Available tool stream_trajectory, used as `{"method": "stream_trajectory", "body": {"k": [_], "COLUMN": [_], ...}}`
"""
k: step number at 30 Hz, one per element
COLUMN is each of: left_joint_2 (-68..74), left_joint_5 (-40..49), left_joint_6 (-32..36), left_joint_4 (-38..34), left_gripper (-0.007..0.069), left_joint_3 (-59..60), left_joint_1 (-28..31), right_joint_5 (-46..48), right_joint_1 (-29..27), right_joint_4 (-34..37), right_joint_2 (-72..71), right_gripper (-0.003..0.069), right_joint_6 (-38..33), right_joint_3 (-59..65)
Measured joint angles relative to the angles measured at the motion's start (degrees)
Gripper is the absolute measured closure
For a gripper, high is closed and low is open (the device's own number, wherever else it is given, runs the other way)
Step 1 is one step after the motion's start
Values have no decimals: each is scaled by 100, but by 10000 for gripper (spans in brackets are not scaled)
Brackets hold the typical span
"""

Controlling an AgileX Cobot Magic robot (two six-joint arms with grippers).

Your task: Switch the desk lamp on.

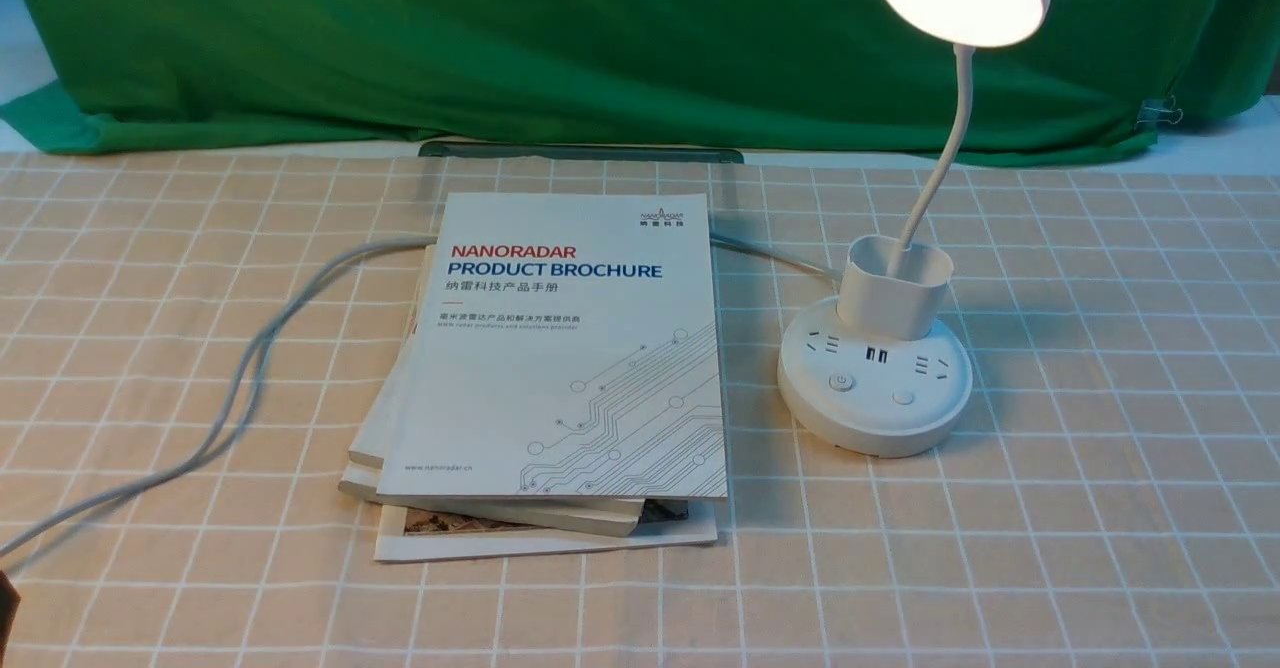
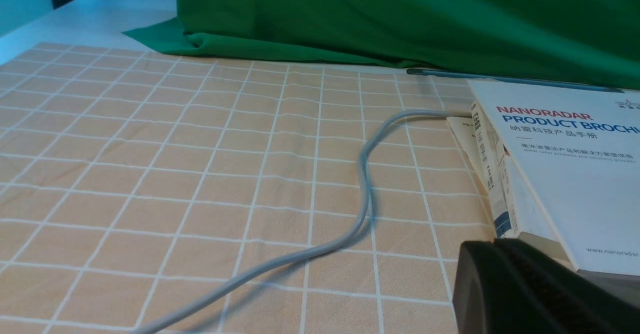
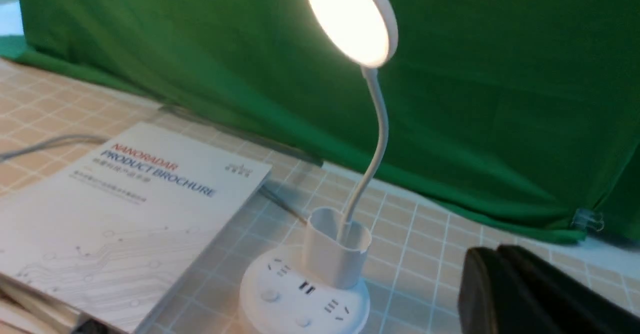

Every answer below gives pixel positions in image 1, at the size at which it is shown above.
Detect white desk lamp with sockets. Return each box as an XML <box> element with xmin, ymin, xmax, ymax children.
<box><xmin>777</xmin><ymin>0</ymin><xmax>1051</xmax><ymax>458</ymax></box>

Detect white Nanoradar product brochure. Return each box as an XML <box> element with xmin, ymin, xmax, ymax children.
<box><xmin>378</xmin><ymin>191</ymin><xmax>730</xmax><ymax>500</ymax></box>

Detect middle white book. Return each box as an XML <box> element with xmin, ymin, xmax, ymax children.
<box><xmin>339</xmin><ymin>244</ymin><xmax>645</xmax><ymax>537</ymax></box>

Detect green backdrop cloth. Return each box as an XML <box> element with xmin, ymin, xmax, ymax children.
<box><xmin>3</xmin><ymin>0</ymin><xmax>1277</xmax><ymax>166</ymax></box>

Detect bottom white magazine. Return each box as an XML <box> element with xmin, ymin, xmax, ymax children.
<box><xmin>372</xmin><ymin>502</ymin><xmax>718</xmax><ymax>564</ymax></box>

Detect checkered beige tablecloth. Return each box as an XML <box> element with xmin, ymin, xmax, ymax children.
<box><xmin>1</xmin><ymin>154</ymin><xmax>1279</xmax><ymax>667</ymax></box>

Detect metal binder clip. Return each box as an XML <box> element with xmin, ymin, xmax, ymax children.
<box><xmin>1134</xmin><ymin>95</ymin><xmax>1185</xmax><ymax>132</ymax></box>

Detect dark object at edge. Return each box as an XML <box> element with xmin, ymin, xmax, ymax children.
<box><xmin>0</xmin><ymin>571</ymin><xmax>20</xmax><ymax>665</ymax></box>

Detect grey lamp power cable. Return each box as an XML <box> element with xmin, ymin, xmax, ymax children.
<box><xmin>0</xmin><ymin>233</ymin><xmax>844</xmax><ymax>559</ymax></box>

